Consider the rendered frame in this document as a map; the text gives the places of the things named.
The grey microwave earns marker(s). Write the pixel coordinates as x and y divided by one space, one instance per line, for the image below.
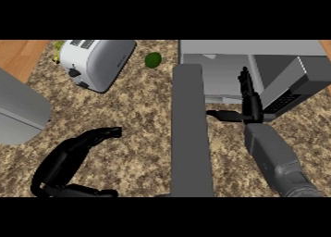
305 72

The grey microwave door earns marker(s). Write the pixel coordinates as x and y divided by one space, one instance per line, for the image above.
191 132

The white toaster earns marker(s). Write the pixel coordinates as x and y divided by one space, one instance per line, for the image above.
98 63

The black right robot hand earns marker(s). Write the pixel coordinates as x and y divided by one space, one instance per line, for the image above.
252 105

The green avocado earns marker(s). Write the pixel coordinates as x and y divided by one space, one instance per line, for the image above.
153 59

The yellow-green vegetable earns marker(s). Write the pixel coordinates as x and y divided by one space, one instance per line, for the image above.
59 51

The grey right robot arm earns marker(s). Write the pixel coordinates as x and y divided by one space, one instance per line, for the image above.
275 157

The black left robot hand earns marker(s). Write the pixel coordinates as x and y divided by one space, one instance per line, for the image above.
64 160

